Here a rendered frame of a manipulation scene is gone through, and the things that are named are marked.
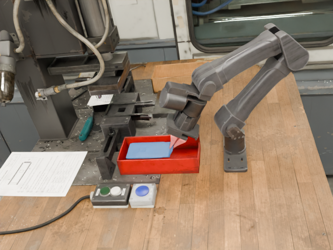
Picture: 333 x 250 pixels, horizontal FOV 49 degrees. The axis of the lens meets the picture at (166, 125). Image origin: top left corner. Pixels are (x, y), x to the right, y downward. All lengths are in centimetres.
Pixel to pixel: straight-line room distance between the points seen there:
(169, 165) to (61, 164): 39
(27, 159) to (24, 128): 111
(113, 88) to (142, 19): 73
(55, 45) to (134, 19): 72
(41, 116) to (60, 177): 25
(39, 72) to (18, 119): 121
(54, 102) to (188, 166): 53
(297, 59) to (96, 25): 59
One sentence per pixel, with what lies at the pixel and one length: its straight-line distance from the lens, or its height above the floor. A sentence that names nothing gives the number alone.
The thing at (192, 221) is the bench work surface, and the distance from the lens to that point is 100.
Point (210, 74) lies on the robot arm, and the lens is 97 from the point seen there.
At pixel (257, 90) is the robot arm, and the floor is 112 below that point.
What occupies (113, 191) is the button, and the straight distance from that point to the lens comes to 108.
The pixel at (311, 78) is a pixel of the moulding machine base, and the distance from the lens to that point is 191.
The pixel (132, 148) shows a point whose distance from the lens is 118.
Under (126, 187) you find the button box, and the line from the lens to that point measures 109.
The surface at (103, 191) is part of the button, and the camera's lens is 109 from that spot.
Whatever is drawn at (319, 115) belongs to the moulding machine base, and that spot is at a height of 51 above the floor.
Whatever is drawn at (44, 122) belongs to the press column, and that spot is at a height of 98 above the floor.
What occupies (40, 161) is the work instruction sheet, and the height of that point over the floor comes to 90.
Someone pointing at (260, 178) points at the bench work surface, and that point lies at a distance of 110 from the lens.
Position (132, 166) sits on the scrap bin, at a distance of 114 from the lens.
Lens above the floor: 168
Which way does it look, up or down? 36 degrees down
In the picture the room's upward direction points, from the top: 10 degrees counter-clockwise
